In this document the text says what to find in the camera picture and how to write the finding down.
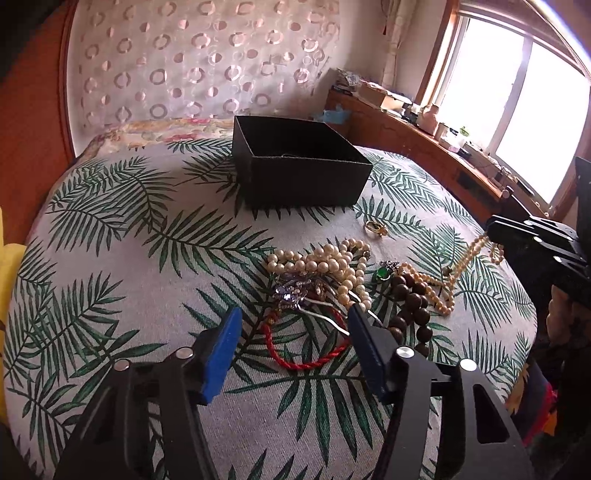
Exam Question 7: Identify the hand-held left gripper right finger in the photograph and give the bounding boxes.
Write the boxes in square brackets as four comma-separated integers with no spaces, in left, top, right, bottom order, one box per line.
[347,305,536,480]

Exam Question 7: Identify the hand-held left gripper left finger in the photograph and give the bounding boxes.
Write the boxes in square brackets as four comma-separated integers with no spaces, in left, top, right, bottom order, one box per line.
[53,307,244,480]

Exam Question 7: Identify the dark wooden bead bracelet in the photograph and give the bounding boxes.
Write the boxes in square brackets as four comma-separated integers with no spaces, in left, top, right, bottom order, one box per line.
[387,272,434,358]

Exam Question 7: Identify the leaf-print blanket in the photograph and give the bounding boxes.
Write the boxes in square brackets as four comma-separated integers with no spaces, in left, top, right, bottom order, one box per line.
[4,138,539,480]

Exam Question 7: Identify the cream bead necklace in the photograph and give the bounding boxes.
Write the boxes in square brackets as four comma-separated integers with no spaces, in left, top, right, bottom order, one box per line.
[398,234,505,317]

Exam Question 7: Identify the red rope bracelet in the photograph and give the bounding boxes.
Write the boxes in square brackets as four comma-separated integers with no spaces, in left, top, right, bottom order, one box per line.
[261,308,352,370]

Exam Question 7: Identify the floral quilt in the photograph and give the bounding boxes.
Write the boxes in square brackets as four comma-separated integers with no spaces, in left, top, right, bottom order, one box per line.
[76,117,236,160]

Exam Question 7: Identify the wood-framed window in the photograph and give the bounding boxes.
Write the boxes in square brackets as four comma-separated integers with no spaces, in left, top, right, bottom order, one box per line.
[418,0,591,217]

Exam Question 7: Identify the brown wooden wardrobe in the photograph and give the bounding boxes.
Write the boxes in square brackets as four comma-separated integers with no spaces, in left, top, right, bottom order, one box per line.
[0,0,77,245]

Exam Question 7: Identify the black cardboard box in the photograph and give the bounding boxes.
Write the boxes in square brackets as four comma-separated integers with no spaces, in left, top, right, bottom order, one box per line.
[232,115,374,208]

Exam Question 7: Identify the beige patterned curtain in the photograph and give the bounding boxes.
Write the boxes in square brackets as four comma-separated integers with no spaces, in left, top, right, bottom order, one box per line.
[381,0,416,88]

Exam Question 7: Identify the silver crystal hairpin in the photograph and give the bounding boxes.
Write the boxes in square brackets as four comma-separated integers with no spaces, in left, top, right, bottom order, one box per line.
[272,277,352,335]

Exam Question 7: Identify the yellow plush toy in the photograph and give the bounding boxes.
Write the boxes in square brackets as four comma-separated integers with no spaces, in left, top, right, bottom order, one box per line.
[0,203,26,425]

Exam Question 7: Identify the open cardboard box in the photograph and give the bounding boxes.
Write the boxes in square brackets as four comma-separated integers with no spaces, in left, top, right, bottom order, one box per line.
[358,83,407,112]

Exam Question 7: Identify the sheer curtain with pink circles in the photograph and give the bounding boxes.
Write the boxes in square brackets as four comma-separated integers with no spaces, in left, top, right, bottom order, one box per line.
[65,0,343,153]

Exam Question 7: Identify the stack of papers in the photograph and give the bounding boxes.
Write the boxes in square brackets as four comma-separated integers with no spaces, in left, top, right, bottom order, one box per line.
[335,69,365,93]

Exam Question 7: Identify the long wooden cabinet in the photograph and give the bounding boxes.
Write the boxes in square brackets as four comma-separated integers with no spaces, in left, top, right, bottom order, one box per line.
[325,88,555,217]

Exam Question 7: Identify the colourful patterned cloth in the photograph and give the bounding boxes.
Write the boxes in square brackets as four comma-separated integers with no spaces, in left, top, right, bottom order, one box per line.
[505,360,559,435]

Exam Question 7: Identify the white pearl necklace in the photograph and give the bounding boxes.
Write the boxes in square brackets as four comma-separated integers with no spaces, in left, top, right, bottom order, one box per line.
[267,239,374,319]

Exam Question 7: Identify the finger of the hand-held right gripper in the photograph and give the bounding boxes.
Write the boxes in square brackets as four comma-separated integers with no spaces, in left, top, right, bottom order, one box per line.
[484,222,591,278]
[490,214,579,243]

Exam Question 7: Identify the green gem pendant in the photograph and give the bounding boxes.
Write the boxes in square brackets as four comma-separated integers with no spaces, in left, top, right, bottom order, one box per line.
[373,261,400,283]

